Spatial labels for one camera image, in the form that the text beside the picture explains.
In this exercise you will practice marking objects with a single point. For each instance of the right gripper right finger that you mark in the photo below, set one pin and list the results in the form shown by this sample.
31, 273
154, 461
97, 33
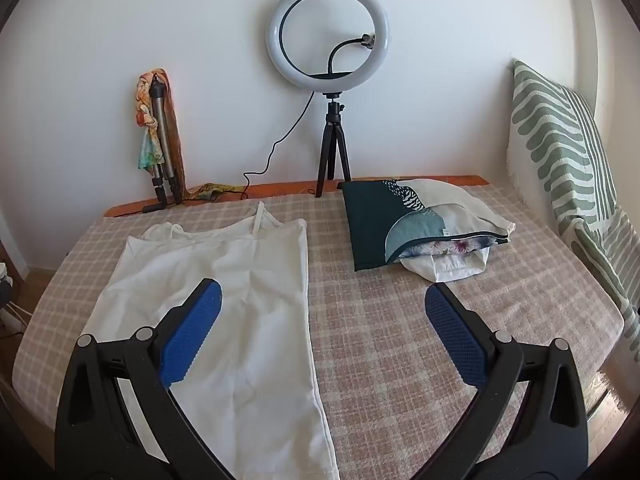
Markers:
527, 419

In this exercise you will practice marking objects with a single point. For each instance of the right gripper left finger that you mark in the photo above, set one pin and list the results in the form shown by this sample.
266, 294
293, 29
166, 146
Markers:
117, 418

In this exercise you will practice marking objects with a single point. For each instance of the white camisole top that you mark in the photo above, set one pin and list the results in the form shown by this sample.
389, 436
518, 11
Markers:
252, 391

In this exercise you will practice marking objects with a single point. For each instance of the folded white clothes in pouch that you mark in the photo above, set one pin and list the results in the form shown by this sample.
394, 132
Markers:
450, 260

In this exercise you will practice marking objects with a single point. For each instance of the plaid beige bed cover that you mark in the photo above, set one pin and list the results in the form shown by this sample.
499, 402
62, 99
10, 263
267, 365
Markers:
388, 387

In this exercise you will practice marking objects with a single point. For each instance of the dark green storage pouch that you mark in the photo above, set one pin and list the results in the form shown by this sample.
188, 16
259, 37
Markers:
386, 217

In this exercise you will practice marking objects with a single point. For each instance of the folded silver tripod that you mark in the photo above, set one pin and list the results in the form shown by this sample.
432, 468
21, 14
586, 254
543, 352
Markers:
162, 174

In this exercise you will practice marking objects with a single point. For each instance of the colourful floral scarf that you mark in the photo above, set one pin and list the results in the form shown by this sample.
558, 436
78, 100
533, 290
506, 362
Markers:
151, 152

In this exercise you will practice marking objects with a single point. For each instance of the green white striped pillow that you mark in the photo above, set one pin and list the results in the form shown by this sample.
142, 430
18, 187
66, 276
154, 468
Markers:
557, 162

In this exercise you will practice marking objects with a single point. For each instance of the black mini tripod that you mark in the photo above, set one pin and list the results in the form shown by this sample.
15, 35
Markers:
333, 145

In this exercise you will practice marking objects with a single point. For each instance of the orange bed frame edge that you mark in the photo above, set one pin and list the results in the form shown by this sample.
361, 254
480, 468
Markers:
267, 190

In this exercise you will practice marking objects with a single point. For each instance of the white ring light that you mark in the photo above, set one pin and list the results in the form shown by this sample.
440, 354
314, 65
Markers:
331, 82

